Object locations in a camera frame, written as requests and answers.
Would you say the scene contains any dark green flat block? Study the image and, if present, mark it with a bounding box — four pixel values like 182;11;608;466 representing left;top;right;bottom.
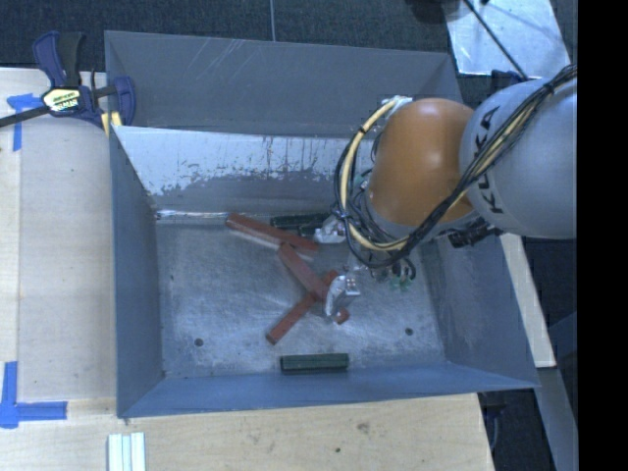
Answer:
279;352;351;375
269;212;331;237

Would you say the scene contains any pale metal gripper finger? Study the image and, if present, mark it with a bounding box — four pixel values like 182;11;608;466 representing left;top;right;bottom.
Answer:
322;277;345;319
339;275;362;323

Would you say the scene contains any grey metal bin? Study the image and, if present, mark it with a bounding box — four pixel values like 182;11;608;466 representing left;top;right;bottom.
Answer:
102;28;542;420

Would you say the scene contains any red-brown flat block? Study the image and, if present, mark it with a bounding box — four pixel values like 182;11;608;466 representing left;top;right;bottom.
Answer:
224;212;321;258
277;241;351;326
265;269;340;346

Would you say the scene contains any black cylinder on white bracket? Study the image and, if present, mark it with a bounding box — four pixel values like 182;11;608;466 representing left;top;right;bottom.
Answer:
446;219;503;250

